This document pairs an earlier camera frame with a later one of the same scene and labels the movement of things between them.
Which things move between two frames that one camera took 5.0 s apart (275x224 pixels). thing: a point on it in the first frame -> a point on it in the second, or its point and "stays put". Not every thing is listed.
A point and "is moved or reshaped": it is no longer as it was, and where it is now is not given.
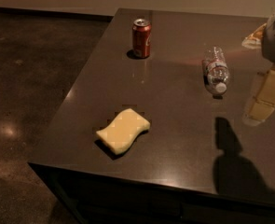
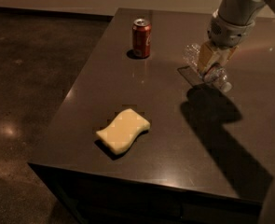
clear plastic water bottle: x=215 y=73 is moved or reshaped
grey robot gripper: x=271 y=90 -> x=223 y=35
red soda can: x=142 y=38 stays put
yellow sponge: x=116 y=137 stays put
